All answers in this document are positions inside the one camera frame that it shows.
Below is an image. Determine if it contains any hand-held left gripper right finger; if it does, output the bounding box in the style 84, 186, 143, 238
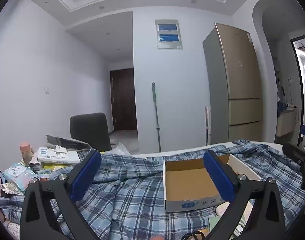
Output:
203, 150, 286, 240

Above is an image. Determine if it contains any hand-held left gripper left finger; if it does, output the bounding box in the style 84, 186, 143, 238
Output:
19, 149, 102, 240

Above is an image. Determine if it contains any cardboard box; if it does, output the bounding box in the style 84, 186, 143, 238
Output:
163, 153, 262, 213

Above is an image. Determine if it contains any green snap pouch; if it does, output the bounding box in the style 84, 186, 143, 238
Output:
208, 216, 222, 233

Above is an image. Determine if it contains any black hair tie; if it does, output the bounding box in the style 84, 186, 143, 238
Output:
181, 232, 206, 240

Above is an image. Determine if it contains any peach soft item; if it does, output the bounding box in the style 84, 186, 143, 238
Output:
216, 202, 230, 216

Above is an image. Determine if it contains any yellow flat packet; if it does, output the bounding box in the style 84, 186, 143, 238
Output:
41, 163, 68, 173

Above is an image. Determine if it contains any white blue tissue pack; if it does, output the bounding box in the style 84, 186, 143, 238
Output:
37, 146, 81, 166

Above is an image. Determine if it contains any dark grey flat package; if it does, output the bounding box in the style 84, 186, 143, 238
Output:
46, 135, 93, 152

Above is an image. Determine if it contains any clear plastic bag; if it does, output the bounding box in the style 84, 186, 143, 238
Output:
108, 142, 132, 156

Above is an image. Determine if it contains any black office chair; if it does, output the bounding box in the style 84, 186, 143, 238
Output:
69, 112, 112, 152

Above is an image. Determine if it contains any blue plaid shirt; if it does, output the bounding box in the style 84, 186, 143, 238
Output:
0, 139, 305, 240

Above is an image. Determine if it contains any pink bottle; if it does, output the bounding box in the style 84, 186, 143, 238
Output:
19, 143, 34, 166

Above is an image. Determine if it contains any light blue wet wipes pack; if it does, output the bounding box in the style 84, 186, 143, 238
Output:
2, 162, 39, 196

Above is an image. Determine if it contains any silver foil packet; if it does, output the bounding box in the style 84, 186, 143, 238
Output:
0, 182, 21, 196

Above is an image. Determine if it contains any grey green mop pole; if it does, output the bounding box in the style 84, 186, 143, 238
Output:
151, 82, 162, 153

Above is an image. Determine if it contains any dark brown door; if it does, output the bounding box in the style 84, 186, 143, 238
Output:
110, 68, 138, 132

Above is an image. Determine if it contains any gold refrigerator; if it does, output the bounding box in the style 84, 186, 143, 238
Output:
202, 23, 264, 147

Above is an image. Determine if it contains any white wall cabinet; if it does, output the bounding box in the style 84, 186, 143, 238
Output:
277, 107, 299, 138

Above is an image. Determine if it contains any pink broom handle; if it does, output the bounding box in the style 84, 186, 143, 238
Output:
205, 105, 210, 146

